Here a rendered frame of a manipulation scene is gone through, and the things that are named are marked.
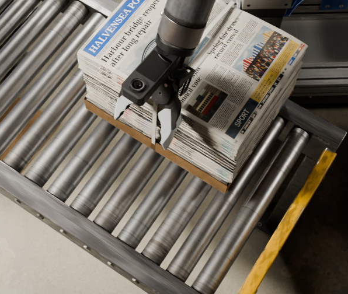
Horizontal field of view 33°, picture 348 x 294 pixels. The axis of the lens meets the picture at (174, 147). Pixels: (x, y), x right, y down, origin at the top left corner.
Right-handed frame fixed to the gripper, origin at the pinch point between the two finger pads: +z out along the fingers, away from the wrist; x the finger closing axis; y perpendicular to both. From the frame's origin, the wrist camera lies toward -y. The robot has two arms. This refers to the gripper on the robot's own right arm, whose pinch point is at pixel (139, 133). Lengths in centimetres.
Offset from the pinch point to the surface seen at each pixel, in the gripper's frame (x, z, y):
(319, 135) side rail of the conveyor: -27.8, 2.6, 39.0
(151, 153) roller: 1.9, 16.7, 17.5
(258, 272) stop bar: -32.4, 21.0, 8.3
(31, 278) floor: 31, 104, 31
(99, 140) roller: 13.9, 18.9, 14.2
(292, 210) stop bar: -31.6, 12.3, 21.2
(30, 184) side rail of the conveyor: 20.3, 28.5, -0.4
